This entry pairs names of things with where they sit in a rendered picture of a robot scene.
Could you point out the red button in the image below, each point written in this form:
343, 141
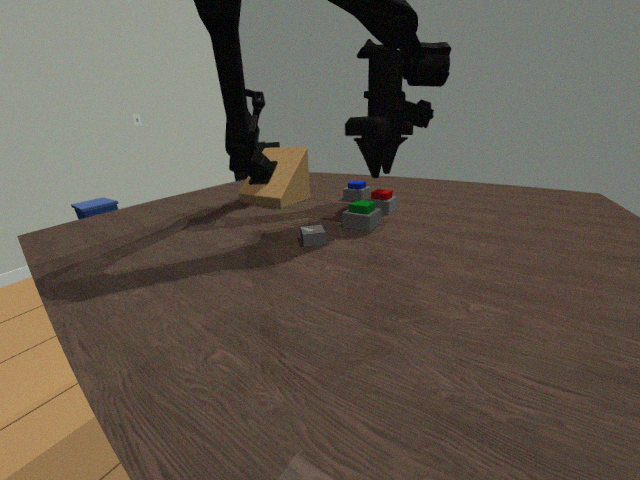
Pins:
384, 200

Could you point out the blue button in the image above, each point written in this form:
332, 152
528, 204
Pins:
356, 191

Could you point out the green button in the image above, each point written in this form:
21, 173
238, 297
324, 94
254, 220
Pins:
362, 215

